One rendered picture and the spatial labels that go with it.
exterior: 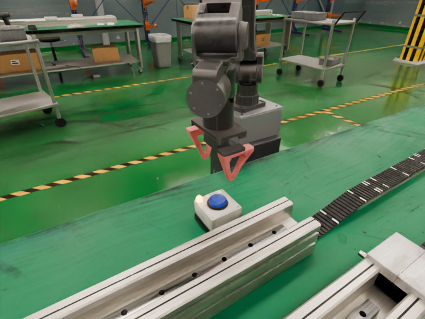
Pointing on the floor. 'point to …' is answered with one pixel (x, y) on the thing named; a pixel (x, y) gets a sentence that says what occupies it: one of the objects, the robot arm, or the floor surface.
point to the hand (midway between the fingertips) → (217, 165)
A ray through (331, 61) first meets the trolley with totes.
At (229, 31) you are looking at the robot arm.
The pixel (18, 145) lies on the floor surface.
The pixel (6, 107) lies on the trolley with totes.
